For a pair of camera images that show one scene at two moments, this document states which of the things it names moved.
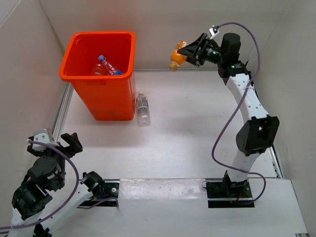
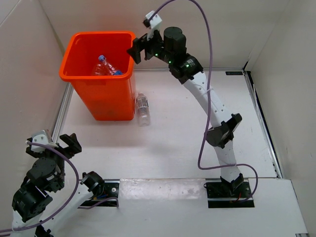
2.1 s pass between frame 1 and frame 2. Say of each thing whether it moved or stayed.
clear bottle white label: stayed
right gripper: moved
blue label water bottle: stayed
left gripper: stayed
